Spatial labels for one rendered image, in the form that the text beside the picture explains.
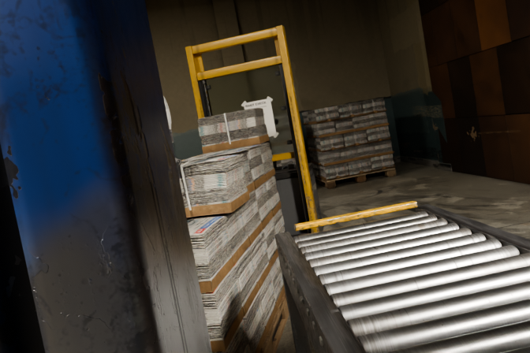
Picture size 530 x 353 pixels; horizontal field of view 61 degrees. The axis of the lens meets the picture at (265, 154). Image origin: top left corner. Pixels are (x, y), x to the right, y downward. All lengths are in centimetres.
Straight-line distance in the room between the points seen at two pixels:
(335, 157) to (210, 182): 541
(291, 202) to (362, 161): 401
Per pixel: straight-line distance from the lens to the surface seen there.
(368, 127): 739
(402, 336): 81
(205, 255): 169
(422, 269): 108
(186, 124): 873
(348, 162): 730
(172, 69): 884
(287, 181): 344
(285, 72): 326
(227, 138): 280
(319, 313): 91
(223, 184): 189
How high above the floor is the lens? 117
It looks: 4 degrees down
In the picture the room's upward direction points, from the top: 10 degrees counter-clockwise
